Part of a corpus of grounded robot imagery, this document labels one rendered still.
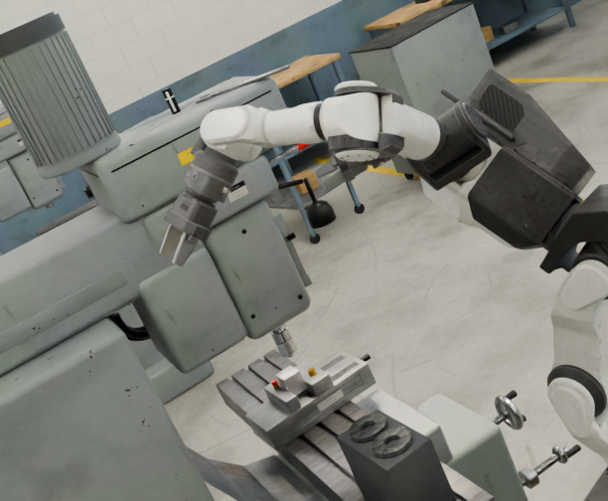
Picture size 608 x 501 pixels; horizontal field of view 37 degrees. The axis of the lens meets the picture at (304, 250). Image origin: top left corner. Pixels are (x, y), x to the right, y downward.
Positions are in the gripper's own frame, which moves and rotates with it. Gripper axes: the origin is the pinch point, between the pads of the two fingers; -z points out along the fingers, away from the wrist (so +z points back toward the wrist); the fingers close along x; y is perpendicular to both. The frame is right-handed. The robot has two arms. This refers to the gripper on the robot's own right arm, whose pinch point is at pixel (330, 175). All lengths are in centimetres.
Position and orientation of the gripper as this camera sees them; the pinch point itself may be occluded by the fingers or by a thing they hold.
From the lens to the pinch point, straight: 243.3
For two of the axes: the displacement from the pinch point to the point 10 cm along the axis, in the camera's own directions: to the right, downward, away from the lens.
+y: 4.5, 8.4, -3.0
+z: 8.7, -4.9, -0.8
